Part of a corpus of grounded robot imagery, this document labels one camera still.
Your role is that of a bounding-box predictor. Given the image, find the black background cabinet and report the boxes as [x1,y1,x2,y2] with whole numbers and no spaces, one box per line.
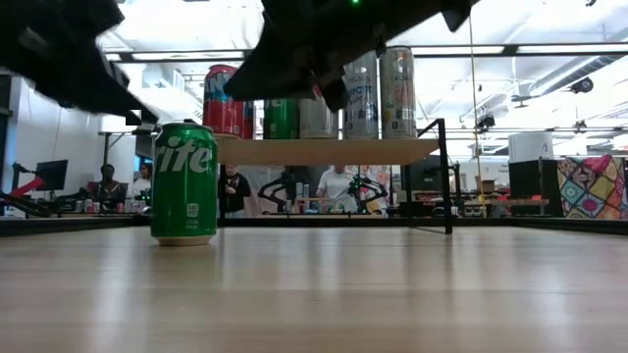
[508,159,560,218]

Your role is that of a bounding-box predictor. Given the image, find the silver ventilation duct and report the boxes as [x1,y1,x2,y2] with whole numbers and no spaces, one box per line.
[527,54,620,98]

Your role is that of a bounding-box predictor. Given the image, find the green Sprite can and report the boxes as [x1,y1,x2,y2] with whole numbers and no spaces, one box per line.
[150,122,219,247]
[263,97,300,140]

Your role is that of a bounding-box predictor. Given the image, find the black aluminium frame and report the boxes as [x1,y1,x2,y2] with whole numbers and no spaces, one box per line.
[0,213,628,236]

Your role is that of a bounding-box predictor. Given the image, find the wooden shelf black metal legs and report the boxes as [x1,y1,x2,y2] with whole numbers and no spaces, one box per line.
[215,118,454,235]

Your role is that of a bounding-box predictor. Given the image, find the long ceiling light bar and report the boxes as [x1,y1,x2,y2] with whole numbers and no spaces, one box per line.
[100,42,628,64]

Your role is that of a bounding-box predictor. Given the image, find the thin hanging wire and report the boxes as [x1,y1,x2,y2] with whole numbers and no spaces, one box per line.
[467,14,487,218]

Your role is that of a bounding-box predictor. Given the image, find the black-legged background table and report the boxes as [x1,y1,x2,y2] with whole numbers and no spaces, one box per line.
[96,126,173,217]

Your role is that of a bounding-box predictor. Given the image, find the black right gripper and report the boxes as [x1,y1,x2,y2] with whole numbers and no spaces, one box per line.
[223,0,480,113]

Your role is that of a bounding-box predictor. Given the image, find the colourful patchwork quilt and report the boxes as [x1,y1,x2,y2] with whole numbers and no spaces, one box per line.
[556,155,628,221]

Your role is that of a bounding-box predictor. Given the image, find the black background monitor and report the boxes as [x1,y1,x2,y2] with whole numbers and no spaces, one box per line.
[409,155,460,197]
[34,159,70,192]

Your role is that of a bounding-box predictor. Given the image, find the slim Celsius Arctic Vibe can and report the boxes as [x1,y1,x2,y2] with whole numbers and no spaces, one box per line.
[379,46,418,140]
[342,51,380,140]

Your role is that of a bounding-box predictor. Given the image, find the black ceiling dome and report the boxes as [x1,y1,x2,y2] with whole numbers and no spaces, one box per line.
[570,76,595,94]

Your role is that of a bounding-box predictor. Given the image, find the colourful poster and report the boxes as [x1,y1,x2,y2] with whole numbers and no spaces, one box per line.
[362,165,393,216]

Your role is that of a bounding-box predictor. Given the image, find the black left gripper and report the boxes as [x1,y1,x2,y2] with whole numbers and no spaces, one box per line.
[0,0,161,126]

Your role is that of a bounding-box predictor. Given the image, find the silver Diet Coke can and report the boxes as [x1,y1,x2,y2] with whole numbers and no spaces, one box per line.
[298,95,340,140]

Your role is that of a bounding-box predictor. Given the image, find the seated person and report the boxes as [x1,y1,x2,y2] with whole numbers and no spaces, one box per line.
[128,163,153,202]

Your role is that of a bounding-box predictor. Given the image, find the red padded bar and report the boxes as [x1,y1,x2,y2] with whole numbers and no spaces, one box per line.
[8,176,46,198]

